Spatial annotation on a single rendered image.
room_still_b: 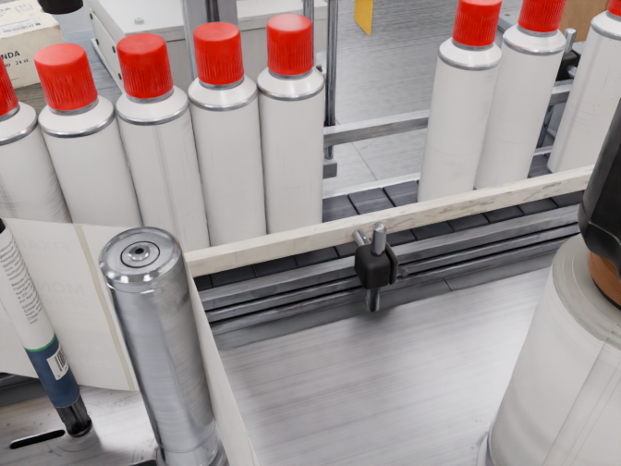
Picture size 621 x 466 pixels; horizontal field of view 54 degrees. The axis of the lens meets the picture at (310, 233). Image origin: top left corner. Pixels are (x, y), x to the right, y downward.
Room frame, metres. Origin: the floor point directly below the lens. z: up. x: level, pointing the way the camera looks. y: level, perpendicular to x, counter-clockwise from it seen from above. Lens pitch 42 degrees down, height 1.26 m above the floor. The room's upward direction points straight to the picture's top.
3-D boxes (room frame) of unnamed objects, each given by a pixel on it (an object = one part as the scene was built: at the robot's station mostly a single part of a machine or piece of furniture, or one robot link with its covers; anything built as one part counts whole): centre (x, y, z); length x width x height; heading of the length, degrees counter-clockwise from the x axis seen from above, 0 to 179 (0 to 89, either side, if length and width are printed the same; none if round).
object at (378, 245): (0.36, -0.06, 0.89); 0.03 x 0.03 x 0.12; 18
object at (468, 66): (0.47, -0.13, 0.98); 0.05 x 0.05 x 0.20
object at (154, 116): (0.39, 0.11, 0.98); 0.05 x 0.05 x 0.20
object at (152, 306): (0.21, 0.08, 0.97); 0.05 x 0.05 x 0.19
